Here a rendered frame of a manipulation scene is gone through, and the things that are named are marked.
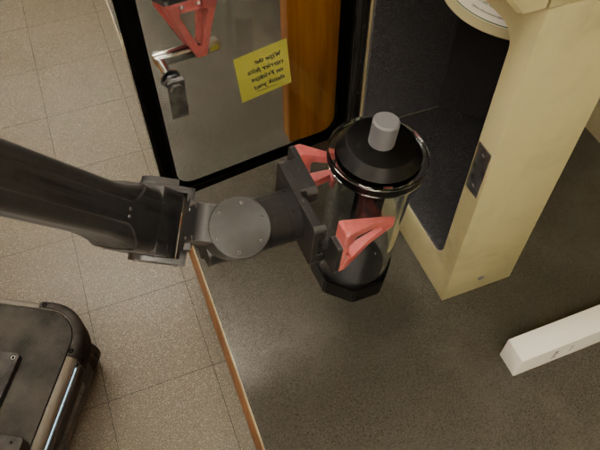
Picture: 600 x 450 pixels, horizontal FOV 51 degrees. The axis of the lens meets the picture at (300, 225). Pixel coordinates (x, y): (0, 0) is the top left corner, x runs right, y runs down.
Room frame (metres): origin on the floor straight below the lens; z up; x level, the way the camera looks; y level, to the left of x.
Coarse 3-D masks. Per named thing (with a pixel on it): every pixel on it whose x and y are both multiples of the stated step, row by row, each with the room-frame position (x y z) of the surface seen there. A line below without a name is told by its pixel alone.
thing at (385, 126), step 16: (384, 112) 0.46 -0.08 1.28; (352, 128) 0.47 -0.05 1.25; (368, 128) 0.47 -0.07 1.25; (384, 128) 0.44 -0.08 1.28; (400, 128) 0.47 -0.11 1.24; (336, 144) 0.46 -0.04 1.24; (352, 144) 0.45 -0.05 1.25; (368, 144) 0.45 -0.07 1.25; (384, 144) 0.44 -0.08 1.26; (400, 144) 0.45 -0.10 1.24; (416, 144) 0.45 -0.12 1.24; (352, 160) 0.43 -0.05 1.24; (368, 160) 0.43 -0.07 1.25; (384, 160) 0.43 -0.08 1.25; (400, 160) 0.43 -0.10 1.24; (416, 160) 0.43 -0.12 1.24; (368, 176) 0.41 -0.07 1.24; (384, 176) 0.41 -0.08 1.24; (400, 176) 0.41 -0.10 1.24
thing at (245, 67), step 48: (144, 0) 0.59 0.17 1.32; (192, 0) 0.62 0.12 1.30; (240, 0) 0.64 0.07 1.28; (288, 0) 0.67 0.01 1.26; (336, 0) 0.71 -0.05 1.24; (192, 48) 0.61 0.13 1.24; (240, 48) 0.64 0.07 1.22; (288, 48) 0.67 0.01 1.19; (336, 48) 0.71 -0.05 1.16; (192, 96) 0.61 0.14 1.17; (240, 96) 0.64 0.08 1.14; (288, 96) 0.67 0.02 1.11; (192, 144) 0.60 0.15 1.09; (240, 144) 0.64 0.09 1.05
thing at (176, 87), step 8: (168, 80) 0.59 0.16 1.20; (176, 80) 0.59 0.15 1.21; (184, 80) 0.59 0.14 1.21; (168, 88) 0.58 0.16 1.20; (176, 88) 0.58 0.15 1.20; (184, 88) 0.59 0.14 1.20; (176, 96) 0.58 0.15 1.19; (184, 96) 0.59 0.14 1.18; (176, 104) 0.58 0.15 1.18; (184, 104) 0.59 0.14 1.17; (176, 112) 0.58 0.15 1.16; (184, 112) 0.59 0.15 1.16
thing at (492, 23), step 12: (456, 0) 0.58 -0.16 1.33; (468, 0) 0.56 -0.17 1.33; (480, 0) 0.56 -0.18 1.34; (456, 12) 0.57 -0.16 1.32; (468, 12) 0.56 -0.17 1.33; (480, 12) 0.55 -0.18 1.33; (492, 12) 0.54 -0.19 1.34; (480, 24) 0.54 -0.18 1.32; (492, 24) 0.54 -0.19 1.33; (504, 24) 0.53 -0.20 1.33; (504, 36) 0.53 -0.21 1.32
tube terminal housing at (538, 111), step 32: (576, 0) 0.45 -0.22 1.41; (512, 32) 0.47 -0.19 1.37; (544, 32) 0.44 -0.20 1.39; (576, 32) 0.45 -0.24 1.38; (512, 64) 0.46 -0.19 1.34; (544, 64) 0.45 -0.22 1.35; (576, 64) 0.46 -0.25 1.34; (512, 96) 0.44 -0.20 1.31; (544, 96) 0.45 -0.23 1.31; (576, 96) 0.47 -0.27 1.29; (512, 128) 0.44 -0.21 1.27; (544, 128) 0.46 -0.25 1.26; (576, 128) 0.47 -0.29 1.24; (512, 160) 0.45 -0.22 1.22; (544, 160) 0.47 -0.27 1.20; (480, 192) 0.44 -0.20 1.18; (512, 192) 0.46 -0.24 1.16; (544, 192) 0.47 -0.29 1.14; (416, 224) 0.53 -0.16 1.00; (480, 224) 0.45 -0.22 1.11; (512, 224) 0.46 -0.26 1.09; (416, 256) 0.51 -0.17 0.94; (448, 256) 0.45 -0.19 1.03; (480, 256) 0.45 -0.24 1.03; (512, 256) 0.47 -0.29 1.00; (448, 288) 0.44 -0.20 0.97
